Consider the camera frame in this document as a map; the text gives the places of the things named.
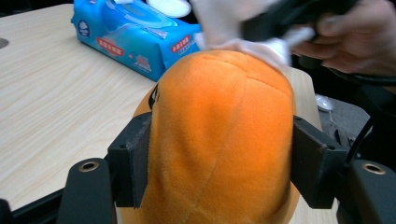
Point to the blue wet wipe pack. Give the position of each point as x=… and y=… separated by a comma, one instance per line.
x=130, y=49

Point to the white wet wipe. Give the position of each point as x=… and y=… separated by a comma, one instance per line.
x=218, y=25

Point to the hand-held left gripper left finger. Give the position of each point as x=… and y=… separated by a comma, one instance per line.
x=130, y=161

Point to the round clear plastic lid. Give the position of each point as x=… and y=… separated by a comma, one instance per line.
x=169, y=7

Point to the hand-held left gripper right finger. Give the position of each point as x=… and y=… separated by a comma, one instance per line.
x=317, y=171

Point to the orange plush toy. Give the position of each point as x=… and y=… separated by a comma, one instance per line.
x=218, y=140

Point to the small white round object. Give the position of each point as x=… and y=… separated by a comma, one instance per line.
x=324, y=103

